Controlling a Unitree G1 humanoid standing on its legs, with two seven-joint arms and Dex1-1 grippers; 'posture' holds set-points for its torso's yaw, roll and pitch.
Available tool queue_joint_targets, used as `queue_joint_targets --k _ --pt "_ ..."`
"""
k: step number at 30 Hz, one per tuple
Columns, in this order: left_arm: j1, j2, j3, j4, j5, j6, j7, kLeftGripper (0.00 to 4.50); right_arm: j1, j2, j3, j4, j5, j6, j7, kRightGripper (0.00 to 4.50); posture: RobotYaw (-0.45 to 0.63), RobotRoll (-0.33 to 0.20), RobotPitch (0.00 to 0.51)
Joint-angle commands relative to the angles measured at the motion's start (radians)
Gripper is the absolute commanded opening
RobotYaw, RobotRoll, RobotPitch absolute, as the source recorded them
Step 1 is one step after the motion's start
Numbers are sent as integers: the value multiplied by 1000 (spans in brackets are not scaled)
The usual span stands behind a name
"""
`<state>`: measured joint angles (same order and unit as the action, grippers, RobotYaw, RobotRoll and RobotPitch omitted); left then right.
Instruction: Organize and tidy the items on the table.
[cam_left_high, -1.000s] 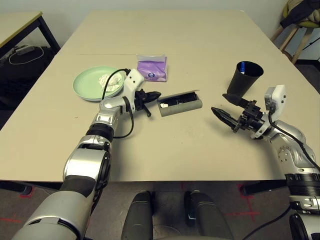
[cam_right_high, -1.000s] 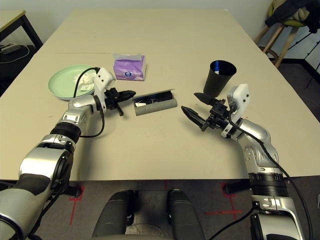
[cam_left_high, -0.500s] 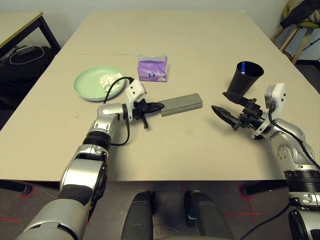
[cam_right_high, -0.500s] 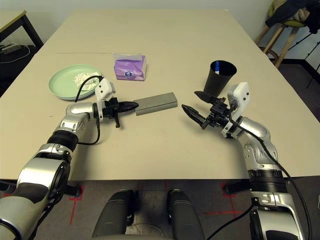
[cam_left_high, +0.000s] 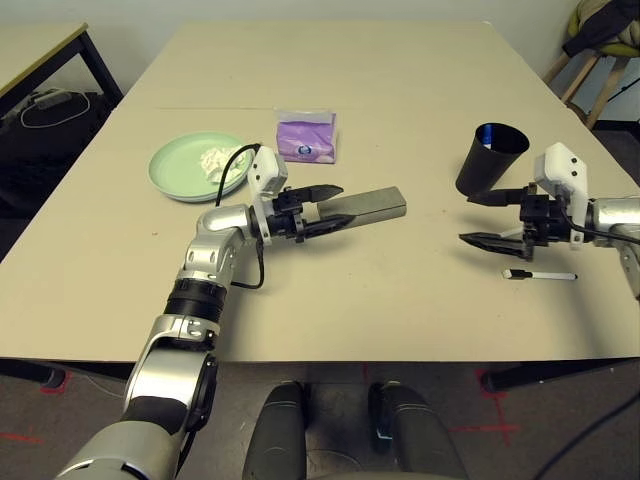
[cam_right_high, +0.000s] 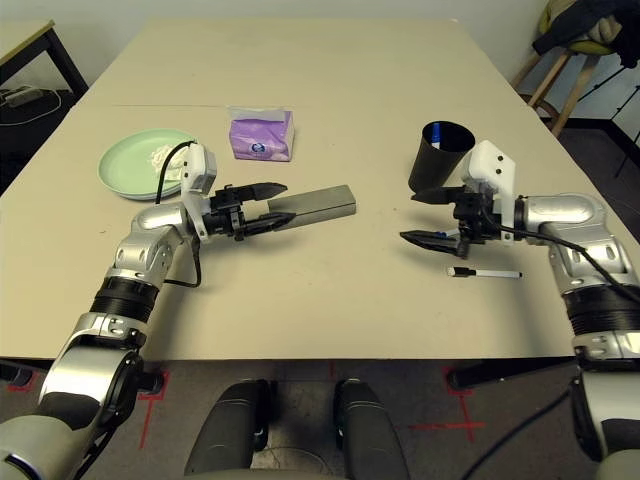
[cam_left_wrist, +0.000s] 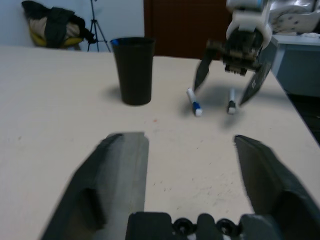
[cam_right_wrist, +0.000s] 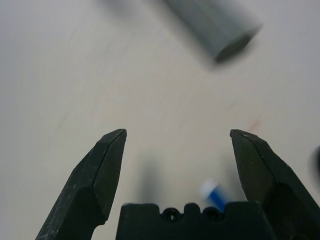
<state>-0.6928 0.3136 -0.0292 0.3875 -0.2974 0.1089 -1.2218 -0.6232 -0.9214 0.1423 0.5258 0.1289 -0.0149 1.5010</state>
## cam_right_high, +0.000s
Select dark grey robot left leg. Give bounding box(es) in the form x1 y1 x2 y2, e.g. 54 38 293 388
183 378 274 480

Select black pen cup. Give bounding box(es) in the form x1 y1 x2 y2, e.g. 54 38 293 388
408 120 476 194

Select white marker black cap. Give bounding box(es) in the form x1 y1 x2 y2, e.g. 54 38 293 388
447 267 525 280

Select yellow-green stool cushion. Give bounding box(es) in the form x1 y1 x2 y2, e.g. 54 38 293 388
538 4 616 56

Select red floor tape cross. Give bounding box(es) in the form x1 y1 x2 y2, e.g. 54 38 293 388
137 369 171 449
407 367 486 444

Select beige side table black legs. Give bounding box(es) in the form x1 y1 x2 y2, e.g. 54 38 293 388
0 19 90 101

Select white power adapter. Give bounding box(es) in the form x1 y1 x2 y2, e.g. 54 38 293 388
2 85 34 106

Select black tripod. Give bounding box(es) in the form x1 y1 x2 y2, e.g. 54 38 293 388
582 64 640 177

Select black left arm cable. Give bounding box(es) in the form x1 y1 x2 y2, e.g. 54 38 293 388
154 141 203 290

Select light green plate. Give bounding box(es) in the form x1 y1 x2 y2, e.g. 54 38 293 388
97 128 201 197

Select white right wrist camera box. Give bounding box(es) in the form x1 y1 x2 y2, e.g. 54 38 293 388
459 139 519 244

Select grey glasses case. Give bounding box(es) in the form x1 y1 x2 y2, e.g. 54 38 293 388
249 184 359 234

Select white tissue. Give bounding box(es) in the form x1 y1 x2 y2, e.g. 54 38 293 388
146 143 187 181

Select dark jacket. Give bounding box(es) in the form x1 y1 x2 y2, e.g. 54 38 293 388
532 0 640 69

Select dark grey robot leg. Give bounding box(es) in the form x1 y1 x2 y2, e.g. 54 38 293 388
333 378 411 480
183 378 274 480

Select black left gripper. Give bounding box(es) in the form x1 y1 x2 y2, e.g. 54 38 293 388
203 182 297 244

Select dark grey robot right leg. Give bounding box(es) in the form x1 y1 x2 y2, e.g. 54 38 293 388
333 378 411 480

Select white floor cable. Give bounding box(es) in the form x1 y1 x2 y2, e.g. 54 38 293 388
0 89 62 126

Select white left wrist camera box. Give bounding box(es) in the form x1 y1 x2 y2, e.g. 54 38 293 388
179 142 219 239

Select wooden stool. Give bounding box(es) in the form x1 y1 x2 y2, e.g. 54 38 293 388
509 49 616 136

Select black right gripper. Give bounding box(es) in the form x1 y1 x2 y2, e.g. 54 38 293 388
398 184 504 259

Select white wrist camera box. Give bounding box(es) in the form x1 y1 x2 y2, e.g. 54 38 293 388
459 139 519 244
179 142 219 239

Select purple tissue pack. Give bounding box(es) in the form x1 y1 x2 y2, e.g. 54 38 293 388
227 104 296 164

